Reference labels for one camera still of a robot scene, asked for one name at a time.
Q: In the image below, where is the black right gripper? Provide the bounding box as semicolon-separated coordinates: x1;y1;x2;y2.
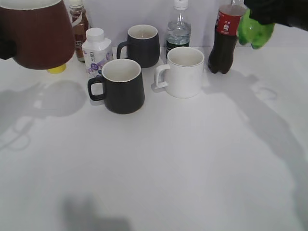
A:
244;0;308;31

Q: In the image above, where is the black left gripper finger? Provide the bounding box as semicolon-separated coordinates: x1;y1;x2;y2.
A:
0;25;17;60

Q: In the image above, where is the dark red ceramic mug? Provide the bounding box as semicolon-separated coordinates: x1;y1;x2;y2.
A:
0;0;75;70

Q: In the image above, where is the green soda bottle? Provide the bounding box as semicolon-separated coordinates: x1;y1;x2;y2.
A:
237;8;275;50

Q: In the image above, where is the yellow paper cup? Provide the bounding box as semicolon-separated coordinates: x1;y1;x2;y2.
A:
47;64;66;74

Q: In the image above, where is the brown coffee drink bottle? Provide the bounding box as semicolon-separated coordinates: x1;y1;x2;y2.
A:
69;0;90;63

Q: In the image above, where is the cola bottle red label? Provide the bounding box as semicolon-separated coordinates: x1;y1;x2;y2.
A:
208;0;246;74

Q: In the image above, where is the white yogurt drink bottle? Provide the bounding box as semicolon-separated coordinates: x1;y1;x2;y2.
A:
82;28;113;78

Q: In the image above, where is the clear water bottle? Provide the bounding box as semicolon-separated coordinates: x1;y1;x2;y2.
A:
166;0;191;58

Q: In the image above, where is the white ceramic mug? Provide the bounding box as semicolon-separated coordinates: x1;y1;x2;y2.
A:
154;47;205;99

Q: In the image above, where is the black mug front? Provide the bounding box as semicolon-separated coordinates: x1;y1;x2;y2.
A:
87;59;145;114

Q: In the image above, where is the dark grey mug rear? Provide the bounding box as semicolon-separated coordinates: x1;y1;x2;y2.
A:
116;25;160;68

